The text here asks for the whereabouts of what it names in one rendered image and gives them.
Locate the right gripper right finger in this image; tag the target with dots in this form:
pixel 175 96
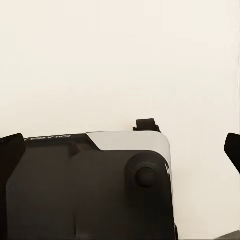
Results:
pixel 232 149

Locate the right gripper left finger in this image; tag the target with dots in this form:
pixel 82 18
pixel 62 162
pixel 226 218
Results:
pixel 12 149

